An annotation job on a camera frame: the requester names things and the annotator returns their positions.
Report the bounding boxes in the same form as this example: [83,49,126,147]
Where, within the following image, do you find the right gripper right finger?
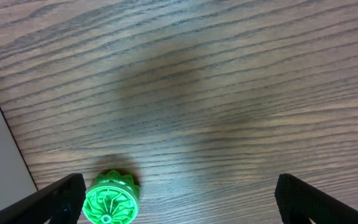
[275,174,358,224]

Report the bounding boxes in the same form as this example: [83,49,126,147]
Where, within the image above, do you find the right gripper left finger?
[0,173,86,224]

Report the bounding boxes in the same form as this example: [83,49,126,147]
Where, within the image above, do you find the green ridged round cap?
[82,170,140,224]

